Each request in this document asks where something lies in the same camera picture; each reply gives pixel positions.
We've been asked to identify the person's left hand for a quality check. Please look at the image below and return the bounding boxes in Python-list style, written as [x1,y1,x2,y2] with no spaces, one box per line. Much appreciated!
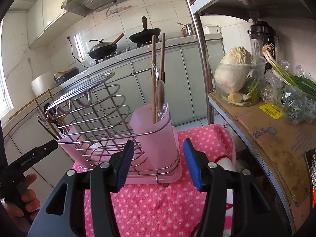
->
[1,173,40,220]

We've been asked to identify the green onions in bag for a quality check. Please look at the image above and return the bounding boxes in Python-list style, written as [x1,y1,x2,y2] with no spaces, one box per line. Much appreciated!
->
[260,44,315,125]

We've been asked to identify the black blender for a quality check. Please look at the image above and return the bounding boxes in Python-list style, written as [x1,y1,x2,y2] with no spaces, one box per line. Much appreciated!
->
[247,20,281,63]

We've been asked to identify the upper wall cabinets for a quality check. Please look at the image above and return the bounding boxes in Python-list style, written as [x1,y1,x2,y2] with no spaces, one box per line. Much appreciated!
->
[27,0,95,49]

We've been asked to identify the metal shelf with cardboard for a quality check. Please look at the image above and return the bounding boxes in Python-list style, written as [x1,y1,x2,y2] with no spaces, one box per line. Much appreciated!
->
[185,0,315,233]

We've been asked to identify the napa cabbage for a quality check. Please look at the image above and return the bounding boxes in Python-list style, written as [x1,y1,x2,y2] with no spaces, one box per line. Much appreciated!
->
[214,47,253,94]

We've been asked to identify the black wok with lid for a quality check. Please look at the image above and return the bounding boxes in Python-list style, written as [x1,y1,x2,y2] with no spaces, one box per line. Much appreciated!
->
[87,33,125,60]

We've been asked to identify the grey kitchen base cabinets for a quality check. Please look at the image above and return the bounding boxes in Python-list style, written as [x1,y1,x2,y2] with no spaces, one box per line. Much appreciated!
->
[0,39,226,198]

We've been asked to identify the white rice cooker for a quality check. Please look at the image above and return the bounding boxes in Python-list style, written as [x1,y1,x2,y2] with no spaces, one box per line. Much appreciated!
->
[31,72,55,97]

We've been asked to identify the pink polka dot towel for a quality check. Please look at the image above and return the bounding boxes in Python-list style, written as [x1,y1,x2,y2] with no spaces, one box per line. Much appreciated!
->
[71,123,236,237]

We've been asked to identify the black frying pan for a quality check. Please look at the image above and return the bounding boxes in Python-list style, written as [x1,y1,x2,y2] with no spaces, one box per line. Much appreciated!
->
[129,16,161,48]

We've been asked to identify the brown wooden chopstick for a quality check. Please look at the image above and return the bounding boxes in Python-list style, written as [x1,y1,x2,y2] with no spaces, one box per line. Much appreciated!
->
[160,33,166,82]
[151,35,156,124]

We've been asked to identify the metal wire drying rack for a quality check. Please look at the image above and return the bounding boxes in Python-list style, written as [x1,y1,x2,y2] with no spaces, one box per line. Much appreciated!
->
[34,72,181,184]

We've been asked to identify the small metal pot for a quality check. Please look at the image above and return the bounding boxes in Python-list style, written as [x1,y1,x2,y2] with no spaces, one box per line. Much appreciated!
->
[177,22,195,37]

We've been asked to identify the pink plastic utensil cup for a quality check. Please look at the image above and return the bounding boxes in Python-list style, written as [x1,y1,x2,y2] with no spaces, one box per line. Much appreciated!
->
[130,104,178,173]

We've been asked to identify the pink plastic drip tray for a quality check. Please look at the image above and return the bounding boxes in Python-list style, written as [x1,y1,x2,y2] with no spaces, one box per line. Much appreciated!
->
[58,127,182,185]

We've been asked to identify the clear plastic bowl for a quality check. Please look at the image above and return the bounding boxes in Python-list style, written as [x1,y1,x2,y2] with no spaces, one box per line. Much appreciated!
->
[208,54,267,107]

